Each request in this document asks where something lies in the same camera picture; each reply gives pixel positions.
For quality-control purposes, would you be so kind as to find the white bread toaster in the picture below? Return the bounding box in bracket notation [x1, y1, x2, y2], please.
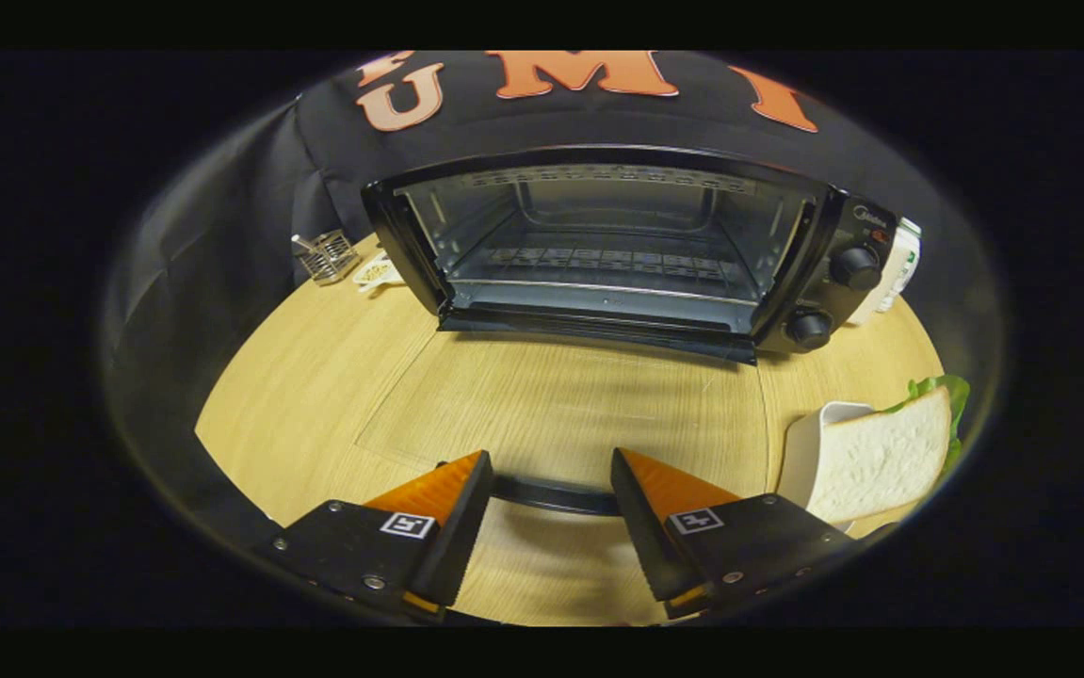
[848, 217, 922, 326]

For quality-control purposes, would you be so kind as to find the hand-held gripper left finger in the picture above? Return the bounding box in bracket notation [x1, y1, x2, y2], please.
[267, 449, 495, 624]

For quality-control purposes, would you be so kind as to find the white slotted plastic rack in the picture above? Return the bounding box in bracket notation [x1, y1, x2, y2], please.
[777, 401, 874, 509]

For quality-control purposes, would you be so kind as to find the metal wire basket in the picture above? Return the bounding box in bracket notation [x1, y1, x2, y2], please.
[292, 229, 362, 286]

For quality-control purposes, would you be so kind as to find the black toaster oven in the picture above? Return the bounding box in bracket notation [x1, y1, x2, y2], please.
[358, 144, 900, 517]

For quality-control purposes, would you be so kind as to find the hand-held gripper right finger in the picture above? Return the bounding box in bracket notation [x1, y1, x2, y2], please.
[610, 447, 858, 621]

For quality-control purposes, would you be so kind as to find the white bread lettuce sandwich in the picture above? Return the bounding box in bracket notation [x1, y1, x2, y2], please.
[805, 375, 971, 525]

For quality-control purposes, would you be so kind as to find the small white dish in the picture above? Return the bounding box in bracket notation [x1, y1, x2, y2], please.
[353, 252, 406, 293]

